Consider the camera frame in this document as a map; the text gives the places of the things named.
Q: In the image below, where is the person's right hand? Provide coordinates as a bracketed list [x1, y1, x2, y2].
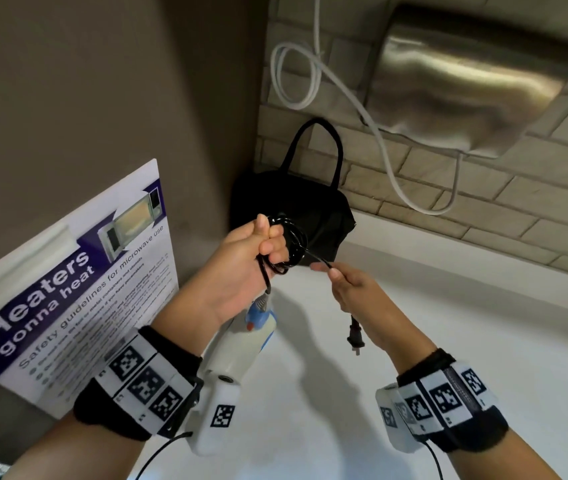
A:
[311, 261, 437, 377]

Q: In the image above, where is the person's left hand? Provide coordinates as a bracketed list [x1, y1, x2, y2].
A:
[151, 213, 292, 358]

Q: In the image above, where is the black power cord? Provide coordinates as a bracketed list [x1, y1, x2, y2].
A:
[256, 212, 364, 357]

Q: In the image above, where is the white and blue hair dryer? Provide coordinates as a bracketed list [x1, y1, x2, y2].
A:
[199, 289, 280, 381]

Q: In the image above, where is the black fabric bag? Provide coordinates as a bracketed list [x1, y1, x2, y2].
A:
[229, 117, 357, 268]

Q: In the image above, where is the person's right forearm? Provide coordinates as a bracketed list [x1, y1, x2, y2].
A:
[446, 427, 564, 480]

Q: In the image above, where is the person's left forearm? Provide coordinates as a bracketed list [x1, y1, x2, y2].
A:
[13, 412, 165, 480]

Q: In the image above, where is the stainless steel hand dryer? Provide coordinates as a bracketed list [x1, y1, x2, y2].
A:
[363, 2, 568, 158]

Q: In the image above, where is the right black wristband with markers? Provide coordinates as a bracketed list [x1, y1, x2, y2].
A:
[394, 348, 510, 454]

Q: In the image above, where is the black wristband with markers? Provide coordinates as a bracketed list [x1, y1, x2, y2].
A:
[73, 325, 204, 442]
[394, 348, 510, 454]

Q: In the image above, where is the white and purple microwave poster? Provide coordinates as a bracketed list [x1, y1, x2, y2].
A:
[0, 158, 180, 421]

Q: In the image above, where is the left black wristband with markers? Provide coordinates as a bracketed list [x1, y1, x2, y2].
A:
[73, 325, 204, 442]

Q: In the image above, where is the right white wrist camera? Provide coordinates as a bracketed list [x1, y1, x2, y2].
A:
[375, 384, 427, 453]

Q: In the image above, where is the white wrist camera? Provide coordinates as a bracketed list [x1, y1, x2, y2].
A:
[186, 372, 243, 457]
[375, 384, 427, 453]

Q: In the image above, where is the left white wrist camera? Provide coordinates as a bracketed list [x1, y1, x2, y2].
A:
[186, 372, 243, 457]

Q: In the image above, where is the thin black camera cable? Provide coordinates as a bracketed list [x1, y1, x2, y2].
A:
[423, 441, 446, 480]
[131, 430, 195, 480]

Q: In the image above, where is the white cable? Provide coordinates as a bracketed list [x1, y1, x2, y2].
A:
[269, 0, 462, 215]

